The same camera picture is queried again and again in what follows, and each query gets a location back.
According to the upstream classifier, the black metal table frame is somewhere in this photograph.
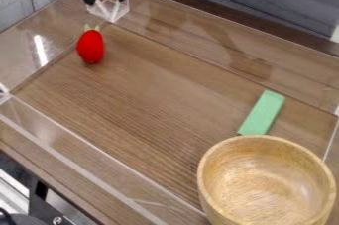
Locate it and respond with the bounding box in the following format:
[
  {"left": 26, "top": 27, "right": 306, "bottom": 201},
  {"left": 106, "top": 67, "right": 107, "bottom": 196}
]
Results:
[{"left": 0, "top": 175, "right": 79, "bottom": 225}]

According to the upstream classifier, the green rectangular block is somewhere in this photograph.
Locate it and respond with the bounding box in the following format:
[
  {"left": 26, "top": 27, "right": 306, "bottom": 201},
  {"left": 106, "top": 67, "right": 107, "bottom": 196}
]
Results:
[{"left": 238, "top": 90, "right": 286, "bottom": 136}]

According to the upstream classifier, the red plush strawberry toy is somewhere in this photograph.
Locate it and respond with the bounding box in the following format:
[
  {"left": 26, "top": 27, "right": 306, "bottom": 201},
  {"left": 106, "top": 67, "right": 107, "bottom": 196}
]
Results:
[{"left": 76, "top": 24, "right": 104, "bottom": 63}]

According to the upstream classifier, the wooden bowl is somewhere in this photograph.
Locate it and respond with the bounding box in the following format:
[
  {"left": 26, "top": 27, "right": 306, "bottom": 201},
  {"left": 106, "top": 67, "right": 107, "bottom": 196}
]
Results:
[{"left": 198, "top": 135, "right": 337, "bottom": 225}]

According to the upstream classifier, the clear acrylic table barrier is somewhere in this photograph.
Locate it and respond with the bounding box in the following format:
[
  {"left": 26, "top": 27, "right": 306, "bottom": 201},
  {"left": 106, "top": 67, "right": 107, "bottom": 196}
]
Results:
[{"left": 0, "top": 0, "right": 339, "bottom": 225}]

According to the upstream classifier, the black cable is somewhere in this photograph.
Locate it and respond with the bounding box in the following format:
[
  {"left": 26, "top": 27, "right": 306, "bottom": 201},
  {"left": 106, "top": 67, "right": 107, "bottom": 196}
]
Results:
[{"left": 0, "top": 209, "right": 15, "bottom": 225}]

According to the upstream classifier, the clear acrylic corner bracket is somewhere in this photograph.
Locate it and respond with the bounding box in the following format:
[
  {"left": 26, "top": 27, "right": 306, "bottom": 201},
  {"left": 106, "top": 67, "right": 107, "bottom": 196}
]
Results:
[{"left": 86, "top": 0, "right": 130, "bottom": 23}]

